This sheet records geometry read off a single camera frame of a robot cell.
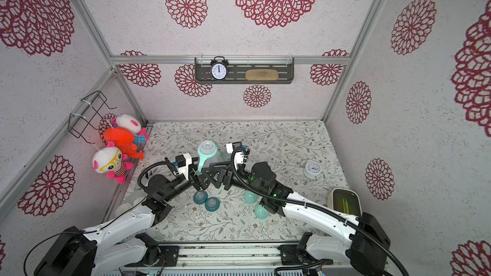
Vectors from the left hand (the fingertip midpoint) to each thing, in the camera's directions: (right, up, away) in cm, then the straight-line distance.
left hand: (213, 163), depth 73 cm
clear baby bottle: (+3, +4, -9) cm, 10 cm away
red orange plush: (-44, +9, +16) cm, 47 cm away
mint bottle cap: (+15, -17, +13) cm, 26 cm away
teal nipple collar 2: (-8, -18, +15) cm, 25 cm away
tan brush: (+20, +40, +17) cm, 48 cm away
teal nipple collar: (-3, -20, +15) cm, 25 cm away
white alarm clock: (+46, -6, +22) cm, 51 cm away
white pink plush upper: (-45, +18, +20) cm, 52 cm away
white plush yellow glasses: (-44, 0, +7) cm, 45 cm away
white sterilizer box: (+56, -17, +10) cm, 59 cm away
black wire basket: (-51, +24, +6) cm, 57 cm away
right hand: (0, 0, -12) cm, 12 cm away
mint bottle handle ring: (-1, +6, -9) cm, 11 cm away
